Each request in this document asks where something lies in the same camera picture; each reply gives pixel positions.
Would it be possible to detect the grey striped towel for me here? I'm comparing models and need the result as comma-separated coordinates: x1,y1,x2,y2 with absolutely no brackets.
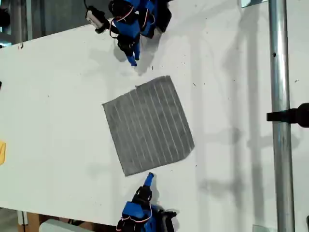
101,75,195,177

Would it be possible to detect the white container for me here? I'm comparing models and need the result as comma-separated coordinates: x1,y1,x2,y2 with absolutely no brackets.
38,219,97,232

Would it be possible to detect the brown cardboard box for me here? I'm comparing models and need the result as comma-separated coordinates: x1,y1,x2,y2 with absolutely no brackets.
23,212,116,232

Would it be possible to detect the black round object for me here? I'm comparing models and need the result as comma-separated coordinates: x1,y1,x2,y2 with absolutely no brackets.
0,8,11,29

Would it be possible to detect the yellow object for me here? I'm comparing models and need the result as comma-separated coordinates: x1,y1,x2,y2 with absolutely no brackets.
0,141,7,166

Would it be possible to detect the black clamp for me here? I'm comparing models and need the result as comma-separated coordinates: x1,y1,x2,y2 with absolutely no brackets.
266,102,309,129

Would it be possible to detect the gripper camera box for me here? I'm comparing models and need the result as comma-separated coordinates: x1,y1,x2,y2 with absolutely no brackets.
160,209,178,232
85,6,111,34

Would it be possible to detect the steel post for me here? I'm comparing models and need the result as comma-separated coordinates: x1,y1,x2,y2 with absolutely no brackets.
268,0,295,232

